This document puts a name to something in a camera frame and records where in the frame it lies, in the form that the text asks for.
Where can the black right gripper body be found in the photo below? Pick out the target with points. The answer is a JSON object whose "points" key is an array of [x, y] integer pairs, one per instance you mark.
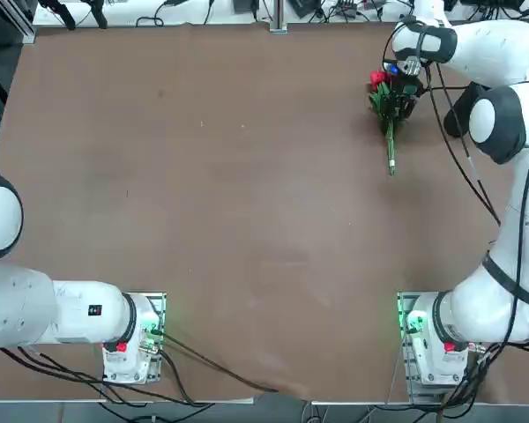
{"points": [[407, 86]]}

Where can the red tulip bouquet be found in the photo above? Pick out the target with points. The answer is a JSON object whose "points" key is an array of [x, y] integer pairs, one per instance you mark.
{"points": [[379, 99]]}

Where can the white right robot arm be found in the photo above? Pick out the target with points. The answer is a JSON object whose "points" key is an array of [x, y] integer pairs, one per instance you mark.
{"points": [[489, 44]]}

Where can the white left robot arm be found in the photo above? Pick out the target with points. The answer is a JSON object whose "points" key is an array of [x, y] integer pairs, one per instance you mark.
{"points": [[17, 308]]}

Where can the black cylindrical vase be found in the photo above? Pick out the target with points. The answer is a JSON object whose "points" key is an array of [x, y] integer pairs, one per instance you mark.
{"points": [[458, 116]]}

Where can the device with orange ports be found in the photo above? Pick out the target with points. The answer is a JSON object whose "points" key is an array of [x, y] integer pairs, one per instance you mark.
{"points": [[348, 5]]}

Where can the dark grey power adapter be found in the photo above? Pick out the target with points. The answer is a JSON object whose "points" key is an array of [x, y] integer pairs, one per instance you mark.
{"points": [[304, 6]]}

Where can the black power brick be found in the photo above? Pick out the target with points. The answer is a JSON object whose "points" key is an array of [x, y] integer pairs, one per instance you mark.
{"points": [[245, 5]]}

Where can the black tripod leg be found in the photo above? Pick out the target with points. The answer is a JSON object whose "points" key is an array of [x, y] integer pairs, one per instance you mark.
{"points": [[98, 15], [64, 13]]}

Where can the white table edge bracket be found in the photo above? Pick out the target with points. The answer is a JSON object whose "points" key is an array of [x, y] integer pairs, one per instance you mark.
{"points": [[278, 27]]}

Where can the aluminium post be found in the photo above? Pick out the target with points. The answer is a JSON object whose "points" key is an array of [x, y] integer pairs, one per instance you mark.
{"points": [[278, 11]]}

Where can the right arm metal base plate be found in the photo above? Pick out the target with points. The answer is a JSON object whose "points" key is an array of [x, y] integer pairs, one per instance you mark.
{"points": [[403, 304]]}

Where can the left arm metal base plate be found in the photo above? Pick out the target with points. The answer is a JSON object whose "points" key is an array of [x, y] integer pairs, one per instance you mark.
{"points": [[158, 304]]}

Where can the aluminium frame profile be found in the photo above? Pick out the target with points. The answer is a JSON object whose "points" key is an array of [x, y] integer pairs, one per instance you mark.
{"points": [[17, 17]]}

